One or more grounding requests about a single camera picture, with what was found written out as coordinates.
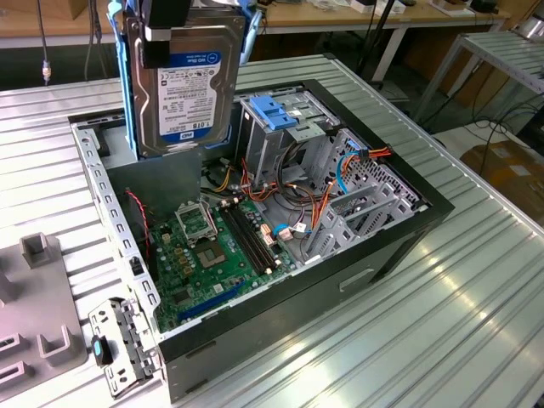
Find blue data wire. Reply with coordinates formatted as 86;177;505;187
271;139;363;242

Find orange red yellow power wire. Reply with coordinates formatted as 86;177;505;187
312;144;392;233

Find hard disk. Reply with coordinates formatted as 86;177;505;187
105;0;263;162

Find grey metal disk bay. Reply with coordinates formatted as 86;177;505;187
297;127;429;265

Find black RAM slot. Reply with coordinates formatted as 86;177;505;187
219;205;268;275
229;201;276;269
233;198;281;267
224;203;272;273

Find metal optical drive cage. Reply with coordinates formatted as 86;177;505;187
235;91;341;184

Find blue plastic drive latch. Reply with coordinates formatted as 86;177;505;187
249;96;298;131

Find green motherboard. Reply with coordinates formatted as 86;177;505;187
148;198;299;333

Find grey power supply box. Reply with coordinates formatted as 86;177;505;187
99;122;205;218

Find blue expansion slot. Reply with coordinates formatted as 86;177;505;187
176;278;247;323

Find black open PC case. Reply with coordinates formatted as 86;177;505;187
67;77;456;404

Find brown cardboard box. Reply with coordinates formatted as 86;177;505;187
461;139;544;222

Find grey plastic parts rack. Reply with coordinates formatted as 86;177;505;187
0;231;93;394

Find small metal slat table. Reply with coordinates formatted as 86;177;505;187
414;29;544;124

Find red orange wire loop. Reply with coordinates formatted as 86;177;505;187
238;157;285;204

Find twisted wire white plug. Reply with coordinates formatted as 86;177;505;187
292;219;318;256

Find thick black cable bundle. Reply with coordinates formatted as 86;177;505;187
278;142;328;203

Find yellow black supply wires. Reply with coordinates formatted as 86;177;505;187
201;163;235;193

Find metal socket cover frame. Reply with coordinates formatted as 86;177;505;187
173;199;220;247

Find red black fan wire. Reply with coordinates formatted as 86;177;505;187
122;190;152;261

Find metal expansion bracket holder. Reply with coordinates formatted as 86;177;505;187
87;296;166;400

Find black blue bracket latch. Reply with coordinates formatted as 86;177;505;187
91;334;115;367

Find black hanging cable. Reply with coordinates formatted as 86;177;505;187
82;0;105;82

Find cable with silver plug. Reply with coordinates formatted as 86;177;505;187
36;0;54;86

